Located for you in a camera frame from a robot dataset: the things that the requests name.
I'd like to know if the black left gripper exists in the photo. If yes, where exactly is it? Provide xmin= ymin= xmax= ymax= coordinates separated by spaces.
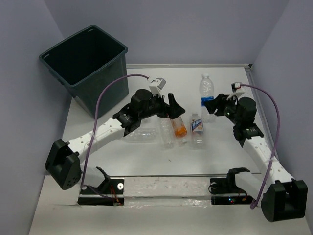
xmin=138 ymin=92 xmax=184 ymax=120

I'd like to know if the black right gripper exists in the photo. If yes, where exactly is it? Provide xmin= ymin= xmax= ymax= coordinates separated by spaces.
xmin=202 ymin=94 xmax=241 ymax=125

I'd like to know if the blue label water bottle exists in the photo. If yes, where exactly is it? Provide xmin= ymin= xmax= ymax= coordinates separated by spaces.
xmin=199 ymin=73 xmax=216 ymax=123

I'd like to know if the large orange juice bottle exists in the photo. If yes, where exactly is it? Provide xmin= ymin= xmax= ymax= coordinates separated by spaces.
xmin=171 ymin=117 xmax=187 ymax=138

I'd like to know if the red blue label clear bottle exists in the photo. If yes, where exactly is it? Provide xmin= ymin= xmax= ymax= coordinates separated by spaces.
xmin=190 ymin=112 xmax=205 ymax=149

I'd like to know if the clear bottle white cap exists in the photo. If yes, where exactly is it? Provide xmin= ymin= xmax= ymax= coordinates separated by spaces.
xmin=123 ymin=127 xmax=157 ymax=143

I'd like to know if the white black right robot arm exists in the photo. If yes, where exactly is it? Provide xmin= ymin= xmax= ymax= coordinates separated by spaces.
xmin=203 ymin=94 xmax=308 ymax=222

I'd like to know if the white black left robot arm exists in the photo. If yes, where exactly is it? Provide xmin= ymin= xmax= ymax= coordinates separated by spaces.
xmin=45 ymin=89 xmax=185 ymax=193

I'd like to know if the dark green plastic bin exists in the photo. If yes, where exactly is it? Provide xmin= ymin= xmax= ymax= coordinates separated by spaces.
xmin=39 ymin=25 xmax=129 ymax=118

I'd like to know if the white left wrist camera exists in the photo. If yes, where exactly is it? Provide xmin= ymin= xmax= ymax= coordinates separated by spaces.
xmin=149 ymin=78 xmax=166 ymax=96

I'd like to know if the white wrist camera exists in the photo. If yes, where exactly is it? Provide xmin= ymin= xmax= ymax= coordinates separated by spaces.
xmin=149 ymin=78 xmax=166 ymax=96
xmin=228 ymin=82 xmax=245 ymax=99

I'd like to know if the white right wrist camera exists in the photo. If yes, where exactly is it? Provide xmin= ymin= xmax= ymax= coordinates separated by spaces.
xmin=228 ymin=82 xmax=245 ymax=99

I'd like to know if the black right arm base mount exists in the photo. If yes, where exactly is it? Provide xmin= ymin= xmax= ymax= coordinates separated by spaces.
xmin=208 ymin=178 xmax=252 ymax=206

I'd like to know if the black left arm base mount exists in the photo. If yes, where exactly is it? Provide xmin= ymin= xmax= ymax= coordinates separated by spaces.
xmin=78 ymin=177 xmax=125 ymax=206

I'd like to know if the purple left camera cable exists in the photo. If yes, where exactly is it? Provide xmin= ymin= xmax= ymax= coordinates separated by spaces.
xmin=80 ymin=74 xmax=152 ymax=196

